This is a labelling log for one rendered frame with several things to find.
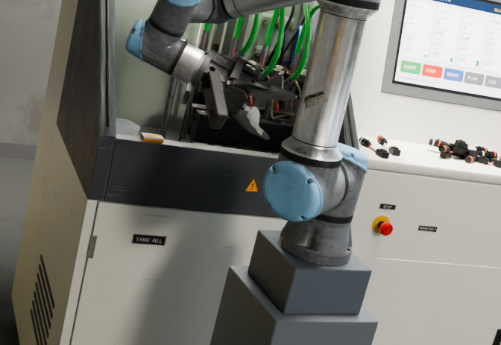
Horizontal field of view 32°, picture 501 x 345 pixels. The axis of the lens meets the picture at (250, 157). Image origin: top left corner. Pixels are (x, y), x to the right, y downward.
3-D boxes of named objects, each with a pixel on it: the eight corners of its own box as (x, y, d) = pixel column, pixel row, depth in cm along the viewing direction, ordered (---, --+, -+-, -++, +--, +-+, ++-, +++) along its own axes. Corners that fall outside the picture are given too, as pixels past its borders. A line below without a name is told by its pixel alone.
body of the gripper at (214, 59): (265, 69, 182) (212, 42, 180) (252, 97, 176) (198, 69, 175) (251, 91, 188) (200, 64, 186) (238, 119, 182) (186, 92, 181)
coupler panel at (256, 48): (248, 71, 267) (273, -31, 258) (244, 68, 270) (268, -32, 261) (288, 78, 272) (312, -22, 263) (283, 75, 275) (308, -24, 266)
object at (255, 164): (104, 201, 211) (116, 138, 206) (101, 194, 215) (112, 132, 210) (334, 223, 234) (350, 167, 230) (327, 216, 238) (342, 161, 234)
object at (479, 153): (441, 161, 246) (447, 142, 245) (423, 148, 256) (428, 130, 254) (508, 170, 255) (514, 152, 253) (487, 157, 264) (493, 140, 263)
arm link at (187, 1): (195, -30, 181) (172, 16, 185) (163, -32, 171) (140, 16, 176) (223, -10, 178) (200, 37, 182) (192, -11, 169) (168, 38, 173)
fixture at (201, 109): (188, 166, 238) (200, 112, 234) (178, 153, 247) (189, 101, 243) (301, 179, 251) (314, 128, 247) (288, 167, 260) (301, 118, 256)
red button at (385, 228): (376, 238, 236) (381, 220, 234) (370, 232, 239) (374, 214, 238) (393, 239, 238) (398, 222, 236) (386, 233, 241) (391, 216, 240)
